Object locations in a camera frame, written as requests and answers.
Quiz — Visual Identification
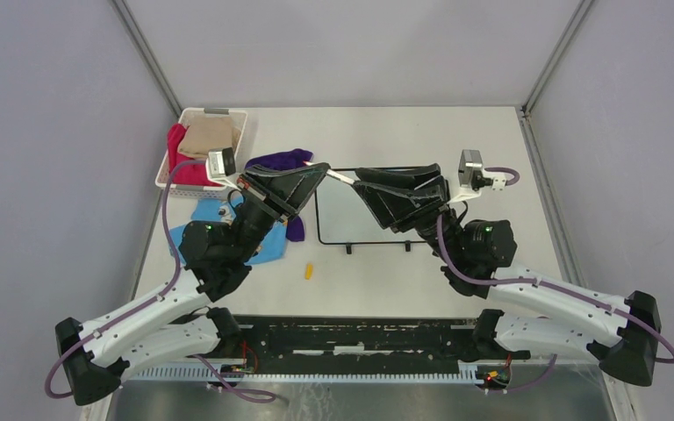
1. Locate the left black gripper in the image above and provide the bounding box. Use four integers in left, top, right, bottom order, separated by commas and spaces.
231, 162, 330, 262

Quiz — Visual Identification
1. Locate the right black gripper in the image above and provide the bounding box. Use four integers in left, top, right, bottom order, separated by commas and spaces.
351, 163, 464, 265

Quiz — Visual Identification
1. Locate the black framed whiteboard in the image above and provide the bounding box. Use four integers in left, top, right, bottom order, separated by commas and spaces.
313, 175, 424, 254

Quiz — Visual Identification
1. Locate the white orange marker pen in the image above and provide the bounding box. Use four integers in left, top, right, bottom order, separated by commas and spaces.
326, 169, 355, 186

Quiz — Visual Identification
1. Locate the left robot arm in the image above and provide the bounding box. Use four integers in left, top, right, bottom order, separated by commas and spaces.
44, 162, 331, 406

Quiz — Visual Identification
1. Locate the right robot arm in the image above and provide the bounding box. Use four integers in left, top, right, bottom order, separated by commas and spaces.
352, 164, 662, 387

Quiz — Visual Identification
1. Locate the purple cloth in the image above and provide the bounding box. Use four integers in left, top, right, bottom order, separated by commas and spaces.
245, 148, 314, 242

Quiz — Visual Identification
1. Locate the blue patterned cloth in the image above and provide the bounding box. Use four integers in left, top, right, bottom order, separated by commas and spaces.
191, 195, 287, 265

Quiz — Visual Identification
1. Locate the beige cloth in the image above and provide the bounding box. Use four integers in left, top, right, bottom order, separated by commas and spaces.
177, 115, 241, 160

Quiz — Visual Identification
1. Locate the red cloth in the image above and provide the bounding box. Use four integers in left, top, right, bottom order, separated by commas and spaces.
166, 123, 225, 189

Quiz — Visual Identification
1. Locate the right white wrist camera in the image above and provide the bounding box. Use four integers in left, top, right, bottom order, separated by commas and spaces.
458, 149, 484, 190

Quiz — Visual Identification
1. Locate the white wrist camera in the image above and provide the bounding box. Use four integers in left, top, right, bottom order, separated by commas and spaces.
205, 146, 237, 182
458, 149, 484, 190

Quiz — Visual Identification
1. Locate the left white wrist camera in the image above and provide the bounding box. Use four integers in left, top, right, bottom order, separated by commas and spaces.
205, 146, 237, 182

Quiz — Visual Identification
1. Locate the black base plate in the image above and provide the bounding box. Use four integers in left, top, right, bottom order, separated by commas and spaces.
165, 313, 531, 378

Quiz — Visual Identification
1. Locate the white slotted cable duct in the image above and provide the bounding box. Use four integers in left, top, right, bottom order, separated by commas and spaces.
129, 361, 484, 386

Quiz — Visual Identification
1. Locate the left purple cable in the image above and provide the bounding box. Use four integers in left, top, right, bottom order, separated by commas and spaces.
45, 160, 283, 403

